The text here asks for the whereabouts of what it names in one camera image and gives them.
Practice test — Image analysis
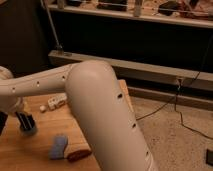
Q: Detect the wooden table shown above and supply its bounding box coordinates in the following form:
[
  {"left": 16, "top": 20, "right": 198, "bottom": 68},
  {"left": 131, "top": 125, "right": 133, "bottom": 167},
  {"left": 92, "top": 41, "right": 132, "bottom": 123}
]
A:
[{"left": 0, "top": 79, "right": 134, "bottom": 171}]

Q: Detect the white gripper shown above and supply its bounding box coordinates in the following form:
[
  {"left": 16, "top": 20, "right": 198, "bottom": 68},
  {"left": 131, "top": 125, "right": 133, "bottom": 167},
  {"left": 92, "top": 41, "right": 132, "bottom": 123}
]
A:
[{"left": 0, "top": 96, "right": 35, "bottom": 130}]

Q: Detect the long wooden shelf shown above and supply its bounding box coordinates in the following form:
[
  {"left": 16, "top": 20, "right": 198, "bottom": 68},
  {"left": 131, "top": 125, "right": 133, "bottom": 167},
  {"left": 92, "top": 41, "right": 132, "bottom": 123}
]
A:
[{"left": 47, "top": 4, "right": 213, "bottom": 29}]

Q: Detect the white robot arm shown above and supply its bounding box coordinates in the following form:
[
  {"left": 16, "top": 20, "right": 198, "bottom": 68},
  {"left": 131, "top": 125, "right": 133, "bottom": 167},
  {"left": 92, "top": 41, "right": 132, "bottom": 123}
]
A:
[{"left": 0, "top": 60, "right": 159, "bottom": 171}]

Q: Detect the black cable on floor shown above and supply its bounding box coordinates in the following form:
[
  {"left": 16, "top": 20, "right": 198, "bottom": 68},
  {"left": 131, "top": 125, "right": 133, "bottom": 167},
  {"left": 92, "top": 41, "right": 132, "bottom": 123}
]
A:
[{"left": 135, "top": 36, "right": 213, "bottom": 141}]

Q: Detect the small white cube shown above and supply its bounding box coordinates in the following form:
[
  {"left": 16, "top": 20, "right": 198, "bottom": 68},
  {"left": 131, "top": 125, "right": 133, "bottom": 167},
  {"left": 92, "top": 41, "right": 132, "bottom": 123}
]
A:
[{"left": 39, "top": 105, "right": 47, "bottom": 113}]

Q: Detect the round blue eraser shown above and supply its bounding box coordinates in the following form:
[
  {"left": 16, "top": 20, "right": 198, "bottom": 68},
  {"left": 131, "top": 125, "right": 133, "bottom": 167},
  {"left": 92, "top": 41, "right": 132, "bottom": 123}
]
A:
[{"left": 19, "top": 126, "right": 37, "bottom": 136}]

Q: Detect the dark red oblong object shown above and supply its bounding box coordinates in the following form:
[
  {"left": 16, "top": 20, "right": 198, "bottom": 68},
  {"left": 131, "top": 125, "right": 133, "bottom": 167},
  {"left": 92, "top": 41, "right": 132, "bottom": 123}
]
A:
[{"left": 67, "top": 149, "right": 92, "bottom": 163}]

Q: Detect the metal pole stand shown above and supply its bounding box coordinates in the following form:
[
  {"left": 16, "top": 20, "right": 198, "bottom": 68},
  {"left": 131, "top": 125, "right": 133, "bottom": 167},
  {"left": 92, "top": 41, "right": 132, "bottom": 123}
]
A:
[{"left": 40, "top": 0, "right": 72, "bottom": 55}]

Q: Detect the black box on floor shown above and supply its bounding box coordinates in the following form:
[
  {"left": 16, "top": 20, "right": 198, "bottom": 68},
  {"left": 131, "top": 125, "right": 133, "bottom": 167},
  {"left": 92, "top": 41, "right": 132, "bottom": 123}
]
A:
[{"left": 206, "top": 149, "right": 213, "bottom": 166}]

